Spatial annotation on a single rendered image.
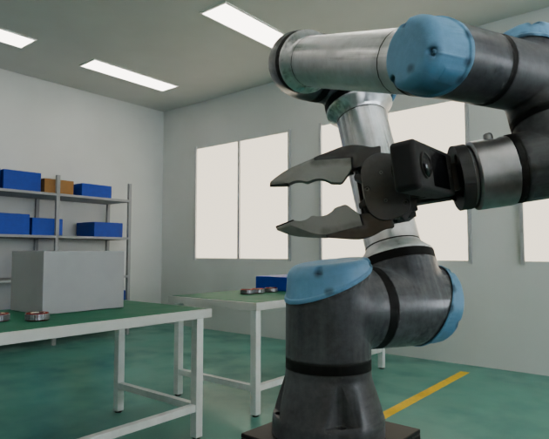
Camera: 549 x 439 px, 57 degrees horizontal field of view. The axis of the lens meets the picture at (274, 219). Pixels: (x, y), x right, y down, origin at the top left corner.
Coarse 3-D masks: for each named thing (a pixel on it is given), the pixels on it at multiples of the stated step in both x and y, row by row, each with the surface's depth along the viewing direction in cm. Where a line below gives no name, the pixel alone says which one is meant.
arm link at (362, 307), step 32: (288, 288) 68; (320, 288) 64; (352, 288) 64; (384, 288) 68; (288, 320) 67; (320, 320) 64; (352, 320) 64; (384, 320) 66; (288, 352) 67; (320, 352) 64; (352, 352) 64
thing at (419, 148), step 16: (400, 144) 45; (416, 144) 45; (400, 160) 45; (416, 160) 45; (432, 160) 48; (448, 160) 53; (400, 176) 45; (416, 176) 45; (432, 176) 48; (448, 176) 52; (400, 192) 46; (416, 192) 47; (432, 192) 49; (448, 192) 52
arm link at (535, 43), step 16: (512, 32) 56; (528, 32) 55; (544, 32) 55; (528, 48) 52; (544, 48) 53; (528, 64) 51; (544, 64) 52; (528, 80) 52; (544, 80) 52; (512, 96) 52; (528, 96) 53; (544, 96) 53; (512, 112) 55; (528, 112) 53; (512, 128) 56
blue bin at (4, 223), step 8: (0, 216) 553; (8, 216) 560; (16, 216) 566; (24, 216) 574; (0, 224) 553; (8, 224) 559; (16, 224) 566; (24, 224) 573; (0, 232) 552; (8, 232) 559; (16, 232) 565; (24, 232) 573
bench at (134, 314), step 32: (64, 320) 248; (96, 320) 248; (128, 320) 256; (160, 320) 271; (192, 320) 299; (192, 352) 297; (128, 384) 338; (192, 384) 296; (160, 416) 274; (192, 416) 294
